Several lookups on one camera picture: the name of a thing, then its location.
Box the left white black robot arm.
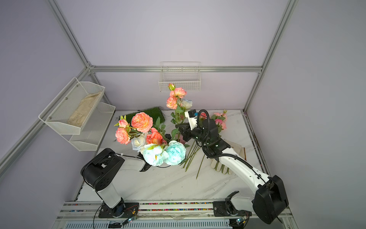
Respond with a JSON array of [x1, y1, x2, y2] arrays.
[[81, 148, 151, 209]]

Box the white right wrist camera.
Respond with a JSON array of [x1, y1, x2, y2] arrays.
[[185, 109, 198, 130]]

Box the white wire wall basket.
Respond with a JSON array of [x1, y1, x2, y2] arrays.
[[158, 62, 201, 92]]

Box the pink spray rose stem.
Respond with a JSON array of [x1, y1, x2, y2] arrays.
[[166, 84, 187, 125]]

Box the single pink red rose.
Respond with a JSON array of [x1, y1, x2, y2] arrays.
[[183, 112, 207, 172]]

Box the white two-tier mesh shelf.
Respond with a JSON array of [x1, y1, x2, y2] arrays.
[[39, 77, 115, 151]]

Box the white rose flower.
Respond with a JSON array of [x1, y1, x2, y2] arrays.
[[131, 134, 147, 152]]

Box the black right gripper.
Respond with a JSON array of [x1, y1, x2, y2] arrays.
[[177, 123, 211, 146]]

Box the teal peony flower bunch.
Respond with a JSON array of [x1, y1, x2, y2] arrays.
[[141, 140, 186, 166]]

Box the green artificial grass mat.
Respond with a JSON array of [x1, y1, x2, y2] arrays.
[[124, 106, 166, 124]]

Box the beige cloth in shelf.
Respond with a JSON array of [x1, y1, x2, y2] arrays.
[[67, 92, 102, 127]]

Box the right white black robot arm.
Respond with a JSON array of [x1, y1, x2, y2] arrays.
[[176, 118, 289, 224]]

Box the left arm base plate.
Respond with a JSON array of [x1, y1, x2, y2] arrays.
[[98, 202, 140, 219]]

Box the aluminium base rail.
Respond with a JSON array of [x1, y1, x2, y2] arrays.
[[55, 198, 294, 222]]

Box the orange pink peony bunch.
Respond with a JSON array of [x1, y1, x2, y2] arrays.
[[114, 112, 167, 145]]

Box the pink rose bunch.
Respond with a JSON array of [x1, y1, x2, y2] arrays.
[[211, 110, 227, 122]]

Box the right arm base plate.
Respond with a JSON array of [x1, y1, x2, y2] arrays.
[[213, 201, 252, 217]]

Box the magenta rose stem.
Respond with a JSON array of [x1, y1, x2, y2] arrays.
[[196, 118, 226, 179]]

